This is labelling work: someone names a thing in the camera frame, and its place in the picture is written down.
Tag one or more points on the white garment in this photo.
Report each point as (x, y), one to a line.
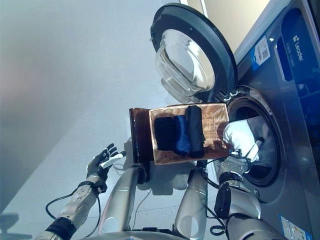
(237, 135)

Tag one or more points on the rectangular wicker laundry basket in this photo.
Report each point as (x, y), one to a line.
(215, 120)

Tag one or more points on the blue garment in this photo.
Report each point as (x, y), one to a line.
(183, 135)

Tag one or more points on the round glass washing machine door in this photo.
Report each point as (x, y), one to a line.
(212, 40)

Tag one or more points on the silver robot leg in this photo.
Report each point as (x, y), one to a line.
(192, 200)
(125, 195)

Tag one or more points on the glossy brown wooden stool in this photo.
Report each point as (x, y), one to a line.
(140, 135)

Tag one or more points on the colourful instruction sticker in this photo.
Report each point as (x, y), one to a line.
(296, 228)

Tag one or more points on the white counter cabinet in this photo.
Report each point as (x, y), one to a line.
(225, 17)

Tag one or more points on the black folded garment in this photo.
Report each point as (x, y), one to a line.
(165, 135)

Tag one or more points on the black garment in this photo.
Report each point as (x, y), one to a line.
(196, 130)
(165, 135)

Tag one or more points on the grey front-load washing machine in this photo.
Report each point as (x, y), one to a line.
(290, 120)

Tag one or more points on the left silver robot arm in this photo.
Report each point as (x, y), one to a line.
(75, 205)

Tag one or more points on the left silver robot leg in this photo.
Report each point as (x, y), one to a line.
(125, 195)

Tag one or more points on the right silver robot leg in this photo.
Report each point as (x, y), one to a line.
(192, 200)

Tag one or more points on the blue white energy label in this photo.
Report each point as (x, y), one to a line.
(261, 52)

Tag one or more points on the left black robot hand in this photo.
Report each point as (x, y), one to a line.
(96, 166)

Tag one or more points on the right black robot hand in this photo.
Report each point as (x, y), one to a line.
(255, 151)

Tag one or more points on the grey robot torso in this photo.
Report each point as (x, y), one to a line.
(150, 236)

